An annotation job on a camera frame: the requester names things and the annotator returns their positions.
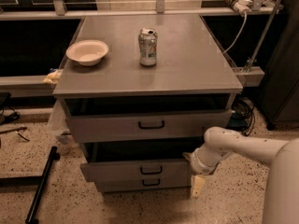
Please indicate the white paper bowl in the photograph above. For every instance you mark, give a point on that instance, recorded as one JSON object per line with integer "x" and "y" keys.
{"x": 87, "y": 52}

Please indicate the grey bottom drawer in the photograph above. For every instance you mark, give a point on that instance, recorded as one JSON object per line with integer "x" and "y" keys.
{"x": 140, "y": 184}

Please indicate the grey drawer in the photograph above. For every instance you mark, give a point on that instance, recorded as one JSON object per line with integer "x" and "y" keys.
{"x": 140, "y": 184}
{"x": 125, "y": 127}
{"x": 135, "y": 160}

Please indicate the clear plastic bag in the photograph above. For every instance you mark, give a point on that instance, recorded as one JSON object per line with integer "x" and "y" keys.
{"x": 57, "y": 125}

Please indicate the grey drawer cabinet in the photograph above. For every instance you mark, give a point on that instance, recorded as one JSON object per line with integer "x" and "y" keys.
{"x": 191, "y": 73}

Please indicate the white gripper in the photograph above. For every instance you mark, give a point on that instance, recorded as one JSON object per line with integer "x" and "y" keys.
{"x": 198, "y": 165}

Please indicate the dark cabinet at right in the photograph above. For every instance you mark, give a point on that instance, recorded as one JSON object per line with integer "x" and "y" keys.
{"x": 278, "y": 95}

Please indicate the yellow sponge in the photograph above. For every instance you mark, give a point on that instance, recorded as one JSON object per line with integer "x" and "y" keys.
{"x": 53, "y": 77}

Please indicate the silver green soda can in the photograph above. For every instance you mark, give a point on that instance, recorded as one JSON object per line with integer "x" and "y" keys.
{"x": 147, "y": 41}

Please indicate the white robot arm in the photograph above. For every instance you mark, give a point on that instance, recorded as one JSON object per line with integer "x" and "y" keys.
{"x": 281, "y": 199}

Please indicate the black metal stand bar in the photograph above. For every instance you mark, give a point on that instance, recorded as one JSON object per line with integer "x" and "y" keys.
{"x": 53, "y": 156}

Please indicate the white power strip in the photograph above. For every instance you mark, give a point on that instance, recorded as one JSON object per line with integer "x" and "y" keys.
{"x": 239, "y": 6}

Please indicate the grey top drawer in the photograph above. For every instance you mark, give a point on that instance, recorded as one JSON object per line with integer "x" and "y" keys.
{"x": 125, "y": 127}

